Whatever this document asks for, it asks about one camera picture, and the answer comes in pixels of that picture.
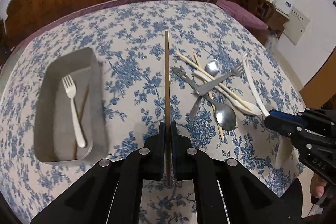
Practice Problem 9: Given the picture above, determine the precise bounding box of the large steel spoon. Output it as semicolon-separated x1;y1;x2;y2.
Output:
204;95;236;131

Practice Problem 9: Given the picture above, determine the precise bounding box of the white ceramic soup spoon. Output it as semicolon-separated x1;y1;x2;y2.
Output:
241;52;293;170

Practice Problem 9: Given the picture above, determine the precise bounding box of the light bamboo chopstick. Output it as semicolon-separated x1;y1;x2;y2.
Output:
175;52;252;110
194;52;224;141

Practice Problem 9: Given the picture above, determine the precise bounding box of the steel fork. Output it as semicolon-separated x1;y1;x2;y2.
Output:
189;63;244;120

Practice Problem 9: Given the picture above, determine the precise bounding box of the dark wooden chopstick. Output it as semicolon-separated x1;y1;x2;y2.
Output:
73;84;90;160
165;30;171;186

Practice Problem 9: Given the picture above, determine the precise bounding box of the dark steel spork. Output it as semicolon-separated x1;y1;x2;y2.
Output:
170;67;202;96

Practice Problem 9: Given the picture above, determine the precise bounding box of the white plastic fork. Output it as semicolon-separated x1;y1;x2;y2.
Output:
62;75;87;148

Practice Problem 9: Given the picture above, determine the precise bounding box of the small steel spoon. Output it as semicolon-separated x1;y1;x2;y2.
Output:
205;59;219;77

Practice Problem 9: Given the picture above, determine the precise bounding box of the person's right hand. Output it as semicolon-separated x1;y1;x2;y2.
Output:
310;173;327;198

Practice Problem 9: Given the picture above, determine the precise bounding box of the brown cardboard sheet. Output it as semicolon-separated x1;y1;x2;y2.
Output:
300;50;336;110

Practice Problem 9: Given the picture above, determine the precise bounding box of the plastic bag under table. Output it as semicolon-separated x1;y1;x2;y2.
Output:
264;31;278;53

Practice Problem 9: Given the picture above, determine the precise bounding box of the grey metal tray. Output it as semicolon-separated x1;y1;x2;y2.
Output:
34;48;108;165

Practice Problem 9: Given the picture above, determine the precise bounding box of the blue floral tablecloth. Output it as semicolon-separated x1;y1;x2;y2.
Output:
1;1;305;223

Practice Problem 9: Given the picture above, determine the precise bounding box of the purple armchair cushion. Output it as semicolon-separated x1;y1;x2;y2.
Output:
216;0;268;30

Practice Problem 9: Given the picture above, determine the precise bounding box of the wooden side table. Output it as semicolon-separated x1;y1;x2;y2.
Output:
240;0;290;38

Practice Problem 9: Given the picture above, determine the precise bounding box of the white router box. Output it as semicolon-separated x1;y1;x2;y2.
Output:
275;0;292;15

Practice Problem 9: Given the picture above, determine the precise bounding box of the purple sofa cushion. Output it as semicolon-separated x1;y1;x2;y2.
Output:
10;0;182;54

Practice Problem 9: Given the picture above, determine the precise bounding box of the white wall panel cover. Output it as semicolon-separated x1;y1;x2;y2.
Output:
284;6;310;45

